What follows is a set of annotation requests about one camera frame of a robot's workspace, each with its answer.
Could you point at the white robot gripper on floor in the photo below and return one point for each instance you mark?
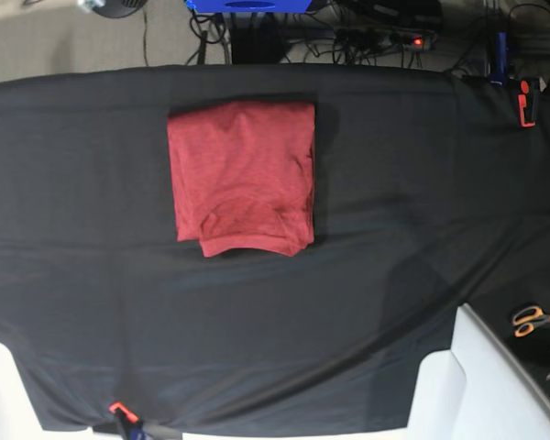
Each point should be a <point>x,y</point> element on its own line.
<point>90,5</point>

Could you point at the orange and black clamp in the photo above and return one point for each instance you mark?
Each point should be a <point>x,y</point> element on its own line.
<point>528,101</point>

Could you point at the blue plastic box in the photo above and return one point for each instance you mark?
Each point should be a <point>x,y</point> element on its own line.
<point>248,6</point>

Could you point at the red long-sleeve T-shirt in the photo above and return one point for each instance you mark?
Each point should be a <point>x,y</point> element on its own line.
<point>242,176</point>

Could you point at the black round stand base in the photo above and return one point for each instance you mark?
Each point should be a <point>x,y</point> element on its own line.
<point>116,9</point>

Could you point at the yellow-handled scissors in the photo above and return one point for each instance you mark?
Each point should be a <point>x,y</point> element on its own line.
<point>529,319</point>

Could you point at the white foam block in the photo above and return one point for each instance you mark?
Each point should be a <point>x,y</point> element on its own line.
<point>476,389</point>

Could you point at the white power strip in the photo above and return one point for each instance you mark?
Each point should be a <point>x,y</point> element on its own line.
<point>380,38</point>

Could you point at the blue clamp handle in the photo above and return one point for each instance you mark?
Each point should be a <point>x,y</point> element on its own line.
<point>498,58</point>

